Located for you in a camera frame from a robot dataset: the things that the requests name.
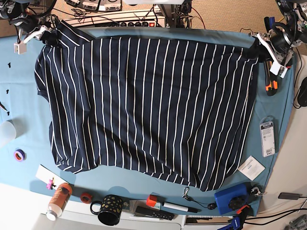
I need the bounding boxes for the white black marker pen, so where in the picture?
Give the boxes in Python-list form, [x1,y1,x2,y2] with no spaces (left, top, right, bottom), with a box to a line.
[161,202,200,213]

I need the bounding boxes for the black power adapter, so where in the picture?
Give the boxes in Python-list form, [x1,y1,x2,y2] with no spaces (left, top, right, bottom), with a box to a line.
[278,192,301,200]

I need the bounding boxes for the purple tape roll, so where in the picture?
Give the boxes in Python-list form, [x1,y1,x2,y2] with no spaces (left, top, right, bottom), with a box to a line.
[13,149,26,162]

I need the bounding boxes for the clear plastic blister pack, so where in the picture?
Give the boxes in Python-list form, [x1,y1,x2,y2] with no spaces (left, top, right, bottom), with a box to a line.
[260,116,275,157]

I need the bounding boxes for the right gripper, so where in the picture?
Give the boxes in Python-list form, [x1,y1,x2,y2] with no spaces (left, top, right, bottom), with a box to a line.
[13,21,59,55]

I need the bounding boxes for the metal carabiner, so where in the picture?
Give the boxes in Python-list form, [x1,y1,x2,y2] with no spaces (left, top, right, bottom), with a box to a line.
[182,187,189,200]

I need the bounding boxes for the white square card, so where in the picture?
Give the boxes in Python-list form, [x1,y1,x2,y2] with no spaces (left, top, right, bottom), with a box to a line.
[238,156,265,181]

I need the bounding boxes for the orange bottle white cap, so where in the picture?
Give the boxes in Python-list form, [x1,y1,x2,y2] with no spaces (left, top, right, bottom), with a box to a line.
[46,183,72,221]

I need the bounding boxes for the pink clip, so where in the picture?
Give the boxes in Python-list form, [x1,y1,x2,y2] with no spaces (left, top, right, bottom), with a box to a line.
[46,179,54,190]

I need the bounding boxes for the red orange cube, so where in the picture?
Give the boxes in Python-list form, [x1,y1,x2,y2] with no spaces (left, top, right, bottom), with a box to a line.
[146,195,158,207]

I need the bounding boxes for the black remote control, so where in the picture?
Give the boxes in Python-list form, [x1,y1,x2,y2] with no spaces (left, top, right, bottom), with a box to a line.
[135,206,175,220]

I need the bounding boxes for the teal table cloth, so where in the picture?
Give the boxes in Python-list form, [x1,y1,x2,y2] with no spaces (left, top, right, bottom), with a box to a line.
[0,37,295,206]

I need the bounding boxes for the navy white striped t-shirt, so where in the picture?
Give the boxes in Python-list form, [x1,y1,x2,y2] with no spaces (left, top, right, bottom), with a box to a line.
[35,22,258,192]

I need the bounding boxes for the black mug gold leaves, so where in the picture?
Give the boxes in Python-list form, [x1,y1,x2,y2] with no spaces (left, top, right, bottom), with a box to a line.
[90,195,124,226]

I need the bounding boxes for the blue box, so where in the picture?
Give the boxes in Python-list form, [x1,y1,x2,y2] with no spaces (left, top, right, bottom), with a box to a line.
[214,184,249,215]

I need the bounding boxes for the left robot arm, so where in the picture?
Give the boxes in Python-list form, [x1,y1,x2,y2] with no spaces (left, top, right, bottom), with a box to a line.
[248,0,307,78]

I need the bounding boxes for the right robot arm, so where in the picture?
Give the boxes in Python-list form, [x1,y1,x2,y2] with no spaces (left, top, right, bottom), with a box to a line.
[0,0,58,55]

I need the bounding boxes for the blue black clamp top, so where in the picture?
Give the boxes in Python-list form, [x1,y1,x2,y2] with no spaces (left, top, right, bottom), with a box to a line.
[264,17,275,32]

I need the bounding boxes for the blue clamp bottom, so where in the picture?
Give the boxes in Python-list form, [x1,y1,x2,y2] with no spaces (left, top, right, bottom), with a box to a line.
[222,205,252,230]

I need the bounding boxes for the red tape roll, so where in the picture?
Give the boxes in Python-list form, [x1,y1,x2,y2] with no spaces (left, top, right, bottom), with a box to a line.
[80,192,93,204]

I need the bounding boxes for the black round object right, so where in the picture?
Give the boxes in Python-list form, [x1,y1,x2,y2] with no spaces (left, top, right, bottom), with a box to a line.
[297,77,307,107]

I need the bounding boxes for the orange black utility knife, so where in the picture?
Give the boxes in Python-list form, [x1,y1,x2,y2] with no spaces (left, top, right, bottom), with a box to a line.
[264,61,278,96]

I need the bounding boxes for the white power strip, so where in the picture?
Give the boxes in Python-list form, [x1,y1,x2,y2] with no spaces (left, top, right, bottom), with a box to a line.
[64,8,166,28]

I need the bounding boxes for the white paper sheet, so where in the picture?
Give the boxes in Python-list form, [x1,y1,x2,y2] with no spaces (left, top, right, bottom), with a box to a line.
[35,165,68,189]

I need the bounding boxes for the translucent plastic cup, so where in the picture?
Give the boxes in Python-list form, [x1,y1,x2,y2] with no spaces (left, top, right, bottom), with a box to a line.
[0,121,17,148]

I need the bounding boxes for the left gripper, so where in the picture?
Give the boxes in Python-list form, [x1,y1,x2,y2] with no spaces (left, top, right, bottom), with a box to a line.
[244,31,294,78]

